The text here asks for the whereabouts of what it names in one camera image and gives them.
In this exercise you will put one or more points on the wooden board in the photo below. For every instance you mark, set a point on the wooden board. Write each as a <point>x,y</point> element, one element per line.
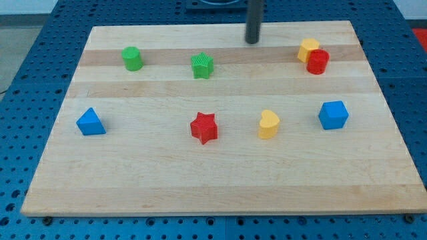
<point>149,164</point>

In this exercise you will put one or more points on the yellow hexagon block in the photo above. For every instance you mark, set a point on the yellow hexagon block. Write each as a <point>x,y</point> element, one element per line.
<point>306,47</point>

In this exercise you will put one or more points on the blue triangle block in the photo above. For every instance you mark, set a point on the blue triangle block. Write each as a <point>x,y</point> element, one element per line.
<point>90,124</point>

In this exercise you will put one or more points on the blue cube block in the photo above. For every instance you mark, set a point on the blue cube block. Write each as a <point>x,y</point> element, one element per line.
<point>333,115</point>

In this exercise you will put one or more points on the red star block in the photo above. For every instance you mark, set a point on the red star block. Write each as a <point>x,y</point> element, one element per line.
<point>204,127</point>

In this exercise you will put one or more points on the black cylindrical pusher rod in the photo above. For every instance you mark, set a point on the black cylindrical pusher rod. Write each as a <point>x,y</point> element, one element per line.
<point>254,18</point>

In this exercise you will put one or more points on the green cylinder block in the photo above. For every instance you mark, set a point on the green cylinder block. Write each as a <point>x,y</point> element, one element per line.
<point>132,58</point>

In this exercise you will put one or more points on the green star block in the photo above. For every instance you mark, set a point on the green star block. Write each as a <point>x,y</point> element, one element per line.
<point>202,66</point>

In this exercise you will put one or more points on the red cylinder block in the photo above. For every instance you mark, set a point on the red cylinder block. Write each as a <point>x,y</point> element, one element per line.
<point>318,61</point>

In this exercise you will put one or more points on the yellow heart block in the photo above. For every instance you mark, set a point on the yellow heart block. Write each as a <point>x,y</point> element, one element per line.
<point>268,125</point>

